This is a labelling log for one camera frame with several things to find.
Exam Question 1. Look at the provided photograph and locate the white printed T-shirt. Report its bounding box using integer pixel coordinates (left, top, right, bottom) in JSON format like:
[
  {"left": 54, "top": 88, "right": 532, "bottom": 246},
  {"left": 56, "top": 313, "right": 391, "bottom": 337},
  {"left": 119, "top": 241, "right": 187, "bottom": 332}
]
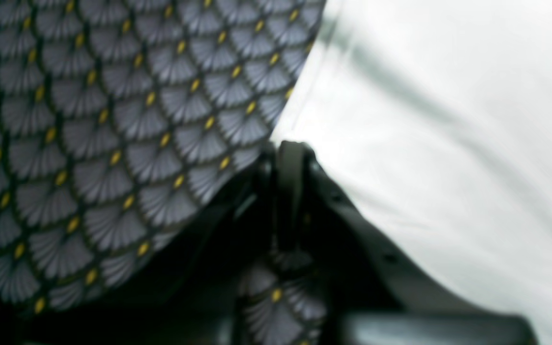
[{"left": 272, "top": 0, "right": 552, "bottom": 345}]

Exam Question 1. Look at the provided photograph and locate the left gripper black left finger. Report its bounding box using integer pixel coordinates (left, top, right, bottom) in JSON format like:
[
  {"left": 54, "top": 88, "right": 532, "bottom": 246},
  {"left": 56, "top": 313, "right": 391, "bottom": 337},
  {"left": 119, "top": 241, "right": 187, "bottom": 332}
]
[{"left": 17, "top": 144, "right": 275, "bottom": 345}]

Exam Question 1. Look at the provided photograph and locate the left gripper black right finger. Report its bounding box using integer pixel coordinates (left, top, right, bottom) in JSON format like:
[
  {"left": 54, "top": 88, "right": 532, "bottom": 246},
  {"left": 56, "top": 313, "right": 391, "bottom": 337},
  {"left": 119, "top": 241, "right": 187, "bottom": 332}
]
[{"left": 278, "top": 141, "right": 537, "bottom": 345}]

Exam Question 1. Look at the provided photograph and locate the fan-patterned grey tablecloth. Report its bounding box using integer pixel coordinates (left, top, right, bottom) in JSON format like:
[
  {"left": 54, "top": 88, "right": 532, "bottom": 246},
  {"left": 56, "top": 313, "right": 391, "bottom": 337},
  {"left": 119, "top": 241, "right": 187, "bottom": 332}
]
[{"left": 0, "top": 0, "right": 327, "bottom": 345}]

